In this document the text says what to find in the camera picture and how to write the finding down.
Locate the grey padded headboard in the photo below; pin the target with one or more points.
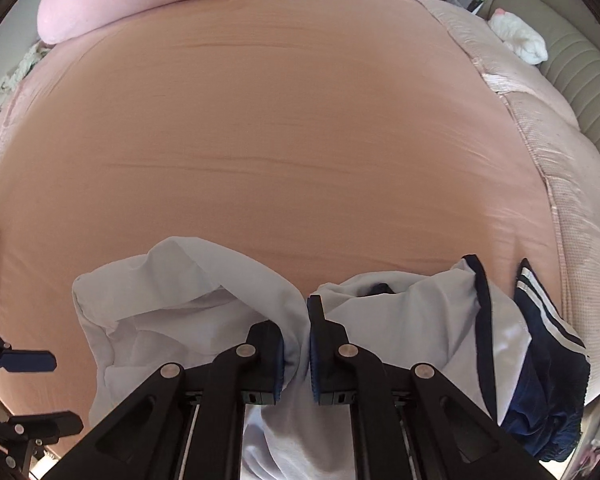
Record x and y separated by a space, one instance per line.
580 85

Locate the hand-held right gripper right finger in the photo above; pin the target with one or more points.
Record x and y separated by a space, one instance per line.
314 360

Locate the white plush toy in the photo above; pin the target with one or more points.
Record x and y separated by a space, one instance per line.
520 35

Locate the white shirt with navy trim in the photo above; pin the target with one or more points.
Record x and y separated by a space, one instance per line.
180 320

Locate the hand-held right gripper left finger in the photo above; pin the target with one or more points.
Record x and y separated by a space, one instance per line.
279 360

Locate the navy garment with white stripes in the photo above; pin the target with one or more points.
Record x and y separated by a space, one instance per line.
545 370

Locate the pink sheet bed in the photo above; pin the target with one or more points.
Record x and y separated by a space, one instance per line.
280 135

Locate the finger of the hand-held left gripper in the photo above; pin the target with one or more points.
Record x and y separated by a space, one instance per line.
50 425
25 361

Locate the pink pillow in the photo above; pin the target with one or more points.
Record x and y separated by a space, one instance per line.
130 5

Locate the crumpled clothes pile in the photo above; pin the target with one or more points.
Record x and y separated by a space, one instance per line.
20 75

